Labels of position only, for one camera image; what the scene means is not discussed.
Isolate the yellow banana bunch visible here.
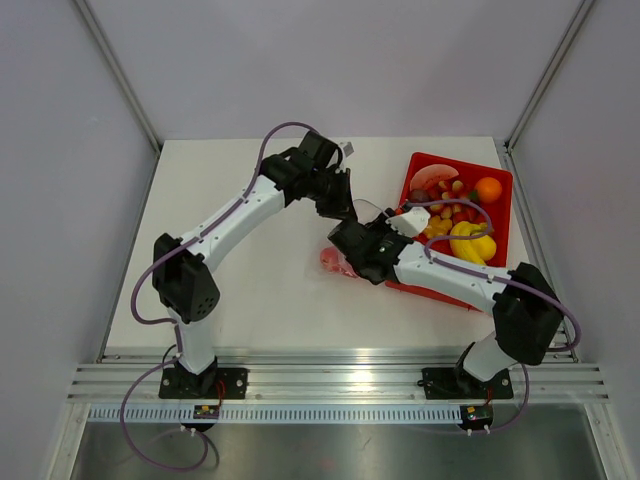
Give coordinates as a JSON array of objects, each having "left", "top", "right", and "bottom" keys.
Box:
[{"left": 449, "top": 221, "right": 488, "bottom": 265}]

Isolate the wrinkled red apple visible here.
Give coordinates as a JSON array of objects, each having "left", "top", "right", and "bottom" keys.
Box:
[{"left": 319, "top": 247, "right": 344, "bottom": 273}]

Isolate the right aluminium frame post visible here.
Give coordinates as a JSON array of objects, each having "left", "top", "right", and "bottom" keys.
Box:
[{"left": 504, "top": 0, "right": 598, "bottom": 154}]

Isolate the orange fruit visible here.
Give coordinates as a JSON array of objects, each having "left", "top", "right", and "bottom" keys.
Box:
[{"left": 474, "top": 177, "right": 503, "bottom": 204}]

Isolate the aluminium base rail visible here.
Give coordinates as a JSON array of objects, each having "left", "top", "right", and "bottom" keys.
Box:
[{"left": 67, "top": 348, "right": 610, "bottom": 404}]

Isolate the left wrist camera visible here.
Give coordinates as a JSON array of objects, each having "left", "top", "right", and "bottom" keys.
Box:
[{"left": 339, "top": 141, "right": 354, "bottom": 157}]

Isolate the black mount plate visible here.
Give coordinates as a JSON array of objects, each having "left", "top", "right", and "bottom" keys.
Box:
[
  {"left": 416, "top": 367, "right": 514, "bottom": 400},
  {"left": 158, "top": 366, "right": 249, "bottom": 400}
]

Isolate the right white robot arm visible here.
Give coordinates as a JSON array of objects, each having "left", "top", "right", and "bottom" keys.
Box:
[{"left": 328, "top": 220, "right": 563, "bottom": 399}]

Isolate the dark purple plum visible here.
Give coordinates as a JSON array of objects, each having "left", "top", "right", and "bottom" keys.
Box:
[{"left": 408, "top": 189, "right": 430, "bottom": 203}]

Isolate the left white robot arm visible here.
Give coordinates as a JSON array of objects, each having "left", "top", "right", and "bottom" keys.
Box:
[{"left": 152, "top": 131, "right": 356, "bottom": 400}]

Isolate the white slotted cable duct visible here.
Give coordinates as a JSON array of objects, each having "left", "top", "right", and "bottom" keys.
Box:
[{"left": 88, "top": 404, "right": 462, "bottom": 425}]

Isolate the right black mount plate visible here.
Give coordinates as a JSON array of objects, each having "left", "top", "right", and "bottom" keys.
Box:
[{"left": 416, "top": 367, "right": 514, "bottom": 400}]

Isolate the watermelon slice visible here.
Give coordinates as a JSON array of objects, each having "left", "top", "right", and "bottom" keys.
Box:
[{"left": 409, "top": 164, "right": 459, "bottom": 190}]

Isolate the red plastic bin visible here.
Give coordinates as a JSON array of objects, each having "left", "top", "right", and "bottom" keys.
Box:
[{"left": 385, "top": 152, "right": 513, "bottom": 311}]

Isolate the clear zip top bag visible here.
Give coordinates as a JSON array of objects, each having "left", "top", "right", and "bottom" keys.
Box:
[{"left": 316, "top": 198, "right": 393, "bottom": 276}]

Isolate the left black mount plate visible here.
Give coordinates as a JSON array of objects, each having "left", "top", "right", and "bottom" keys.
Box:
[{"left": 158, "top": 366, "right": 249, "bottom": 400}]

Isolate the yellow grape cluster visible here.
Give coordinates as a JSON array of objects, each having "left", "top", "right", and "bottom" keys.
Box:
[{"left": 423, "top": 215, "right": 453, "bottom": 240}]

